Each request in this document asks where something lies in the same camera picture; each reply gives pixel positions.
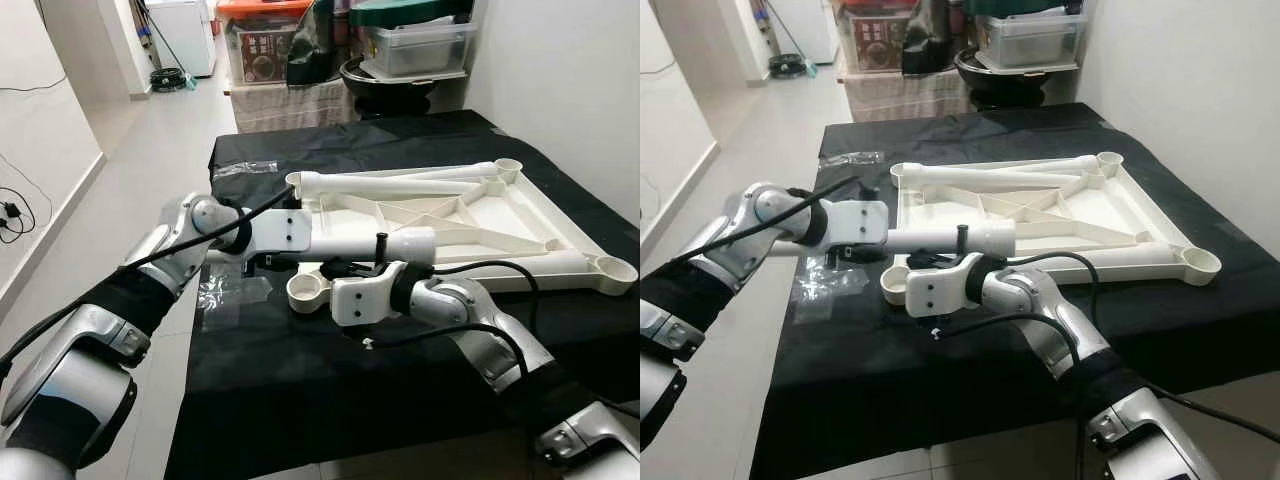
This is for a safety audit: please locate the white plastic children table top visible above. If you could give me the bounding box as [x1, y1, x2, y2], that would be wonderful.
[880, 150, 1223, 306]
[285, 158, 639, 314]

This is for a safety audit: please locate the black tablecloth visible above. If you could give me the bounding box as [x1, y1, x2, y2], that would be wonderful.
[775, 102, 1280, 480]
[163, 110, 641, 480]

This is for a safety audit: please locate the black wok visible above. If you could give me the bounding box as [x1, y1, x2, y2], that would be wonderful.
[340, 58, 441, 116]
[955, 48, 1051, 109]

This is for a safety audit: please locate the patterned cloth covered table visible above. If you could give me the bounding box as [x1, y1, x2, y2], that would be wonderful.
[845, 68, 976, 123]
[225, 80, 366, 133]

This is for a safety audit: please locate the mop with teal head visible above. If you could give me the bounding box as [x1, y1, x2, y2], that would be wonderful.
[140, 0, 199, 91]
[755, 0, 819, 79]

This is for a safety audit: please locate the clear plastic storage bin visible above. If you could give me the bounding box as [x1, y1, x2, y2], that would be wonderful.
[975, 12, 1086, 69]
[362, 22, 476, 79]

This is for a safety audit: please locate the orange lid storage box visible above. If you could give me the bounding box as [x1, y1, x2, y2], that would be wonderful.
[840, 0, 926, 73]
[215, 0, 313, 86]

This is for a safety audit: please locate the white chest freezer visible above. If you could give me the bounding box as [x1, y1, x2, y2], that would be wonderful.
[145, 0, 216, 79]
[770, 0, 841, 66]

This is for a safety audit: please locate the dark green pot lid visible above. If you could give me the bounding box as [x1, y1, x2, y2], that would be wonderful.
[965, 0, 1086, 19]
[350, 0, 476, 29]

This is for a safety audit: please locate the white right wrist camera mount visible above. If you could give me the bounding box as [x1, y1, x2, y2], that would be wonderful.
[330, 262, 411, 328]
[905, 255, 986, 321]

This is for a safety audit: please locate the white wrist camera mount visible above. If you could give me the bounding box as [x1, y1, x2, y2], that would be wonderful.
[905, 255, 986, 321]
[822, 200, 891, 251]
[245, 208, 313, 263]
[330, 262, 411, 328]

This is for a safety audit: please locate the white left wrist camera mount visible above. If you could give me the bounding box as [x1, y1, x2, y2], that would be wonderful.
[245, 208, 313, 263]
[822, 200, 891, 251]

